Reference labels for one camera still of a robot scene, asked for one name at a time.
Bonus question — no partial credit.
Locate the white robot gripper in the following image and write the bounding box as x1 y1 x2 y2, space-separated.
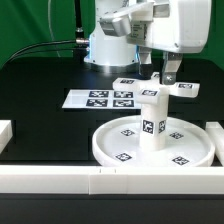
127 0 212 85

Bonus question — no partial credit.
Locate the white cross-shaped table base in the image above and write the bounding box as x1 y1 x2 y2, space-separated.
112 72 200 105

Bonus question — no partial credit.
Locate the white round table top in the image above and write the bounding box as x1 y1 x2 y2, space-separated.
92 115 215 167

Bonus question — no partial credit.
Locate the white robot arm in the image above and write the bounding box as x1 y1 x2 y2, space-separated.
85 0 212 85

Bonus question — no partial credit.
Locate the white marker sheet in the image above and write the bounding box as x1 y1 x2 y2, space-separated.
62 89 141 109

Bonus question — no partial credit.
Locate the black vertical pole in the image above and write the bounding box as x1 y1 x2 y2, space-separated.
74 0 84 62

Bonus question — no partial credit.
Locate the white right fence block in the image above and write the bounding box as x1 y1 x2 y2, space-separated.
206 122 224 167

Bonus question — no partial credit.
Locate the white fence block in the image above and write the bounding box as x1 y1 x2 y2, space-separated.
206 122 224 167
0 120 13 154

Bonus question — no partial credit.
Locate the white left fence block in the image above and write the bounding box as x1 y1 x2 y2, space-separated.
0 120 13 154

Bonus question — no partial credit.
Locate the black cable upper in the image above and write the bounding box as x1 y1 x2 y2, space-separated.
6 39 90 64

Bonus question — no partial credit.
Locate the black cable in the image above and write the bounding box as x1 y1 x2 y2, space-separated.
13 47 88 59
6 39 90 64

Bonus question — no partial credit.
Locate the black cable lower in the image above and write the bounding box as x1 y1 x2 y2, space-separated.
13 47 88 59

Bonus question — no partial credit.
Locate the white front fence rail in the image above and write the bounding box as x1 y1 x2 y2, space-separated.
0 165 224 195

